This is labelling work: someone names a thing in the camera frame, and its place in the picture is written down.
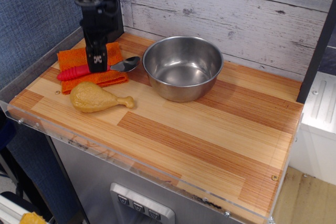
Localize clear acrylic edge guard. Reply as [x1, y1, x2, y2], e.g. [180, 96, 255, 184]
[1, 98, 292, 223]

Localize yellow black object bottom left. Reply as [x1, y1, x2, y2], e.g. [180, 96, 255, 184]
[19, 212, 47, 224]

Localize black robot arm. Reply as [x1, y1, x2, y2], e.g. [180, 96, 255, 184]
[75, 0, 120, 73]

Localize orange folded towel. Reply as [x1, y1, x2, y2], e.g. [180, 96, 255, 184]
[57, 42, 129, 94]

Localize silver button control panel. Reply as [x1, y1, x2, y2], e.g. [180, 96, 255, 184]
[110, 182, 175, 223]

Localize white appliance at right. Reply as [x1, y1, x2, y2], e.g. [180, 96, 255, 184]
[289, 72, 335, 185]

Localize black left vertical post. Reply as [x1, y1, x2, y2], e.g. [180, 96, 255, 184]
[108, 0, 124, 42]

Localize stainless steel bowl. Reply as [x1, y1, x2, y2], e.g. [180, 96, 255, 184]
[142, 36, 224, 102]

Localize stainless steel cabinet front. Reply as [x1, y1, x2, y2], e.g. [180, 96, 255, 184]
[51, 137, 236, 223]

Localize black right vertical post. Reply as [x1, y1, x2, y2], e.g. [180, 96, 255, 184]
[296, 0, 335, 104]

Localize black vertical post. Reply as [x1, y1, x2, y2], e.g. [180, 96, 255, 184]
[296, 0, 335, 104]
[108, 0, 124, 42]

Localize plastic toy chicken drumstick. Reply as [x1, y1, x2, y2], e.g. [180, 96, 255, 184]
[70, 82, 135, 113]

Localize red handled metal spoon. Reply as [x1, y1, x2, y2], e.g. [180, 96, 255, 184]
[57, 56, 141, 81]

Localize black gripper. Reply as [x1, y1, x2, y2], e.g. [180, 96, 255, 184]
[75, 0, 118, 73]

